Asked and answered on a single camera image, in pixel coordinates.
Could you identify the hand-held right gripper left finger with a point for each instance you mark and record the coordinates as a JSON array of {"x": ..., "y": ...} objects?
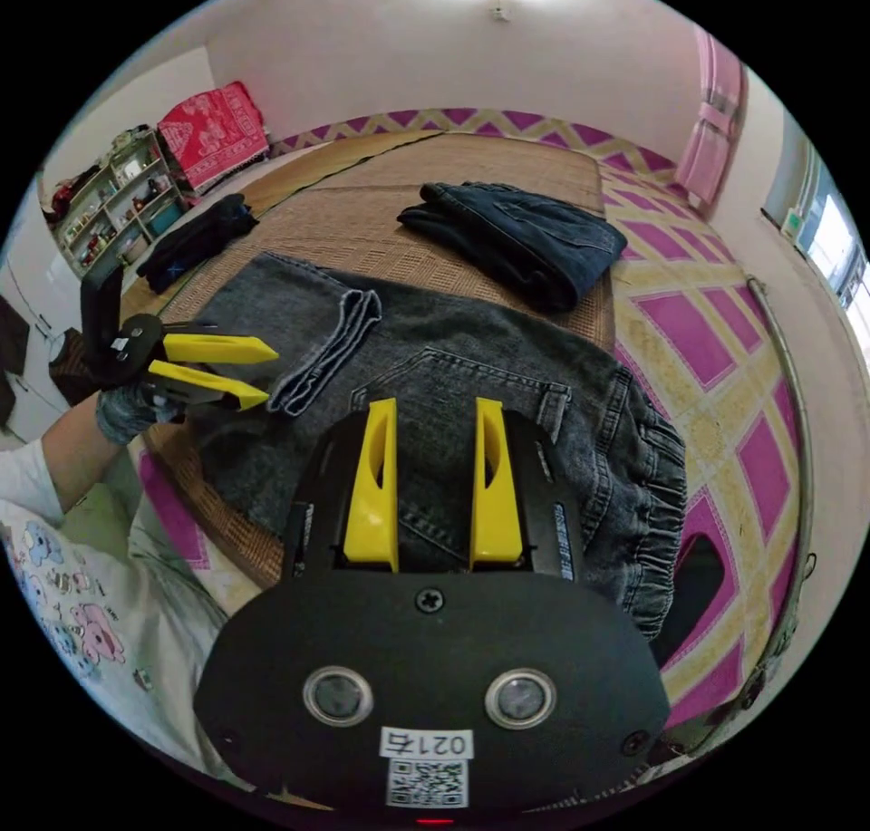
[{"x": 370, "y": 491}]

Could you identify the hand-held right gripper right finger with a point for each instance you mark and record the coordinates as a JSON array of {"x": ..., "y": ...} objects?
[{"x": 495, "y": 498}]

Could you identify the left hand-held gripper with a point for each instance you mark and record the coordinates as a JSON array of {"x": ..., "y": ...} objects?
[{"x": 129, "y": 350}]

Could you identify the gray jeans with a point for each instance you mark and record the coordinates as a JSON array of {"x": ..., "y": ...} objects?
[{"x": 462, "y": 331}]

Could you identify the person's left forearm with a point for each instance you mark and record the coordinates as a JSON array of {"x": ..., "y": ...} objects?
[{"x": 61, "y": 467}]

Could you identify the dark blue jeans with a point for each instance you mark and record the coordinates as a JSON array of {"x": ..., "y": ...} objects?
[{"x": 523, "y": 240}]

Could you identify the person's left hand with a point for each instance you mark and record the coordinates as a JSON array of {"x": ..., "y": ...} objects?
[{"x": 126, "y": 413}]

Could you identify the black garment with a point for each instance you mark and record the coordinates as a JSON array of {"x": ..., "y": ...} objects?
[{"x": 197, "y": 240}]

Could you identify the white shelf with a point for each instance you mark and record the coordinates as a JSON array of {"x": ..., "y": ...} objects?
[{"x": 115, "y": 202}]

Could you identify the white cupboard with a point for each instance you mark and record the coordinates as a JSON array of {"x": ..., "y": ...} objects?
[{"x": 27, "y": 287}]

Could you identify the red patterned cloth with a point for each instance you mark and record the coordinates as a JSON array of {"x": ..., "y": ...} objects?
[{"x": 212, "y": 134}]

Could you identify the person's body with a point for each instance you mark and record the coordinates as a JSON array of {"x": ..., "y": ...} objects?
[{"x": 102, "y": 630}]

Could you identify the bed with woven mat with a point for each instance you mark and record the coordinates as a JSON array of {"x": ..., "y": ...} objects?
[{"x": 476, "y": 158}]

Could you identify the window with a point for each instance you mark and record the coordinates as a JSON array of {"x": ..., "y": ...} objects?
[{"x": 826, "y": 240}]

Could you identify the pink curtain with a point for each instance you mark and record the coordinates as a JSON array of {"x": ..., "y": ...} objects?
[{"x": 714, "y": 124}]

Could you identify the ceiling lamp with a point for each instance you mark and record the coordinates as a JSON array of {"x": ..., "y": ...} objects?
[{"x": 500, "y": 3}]

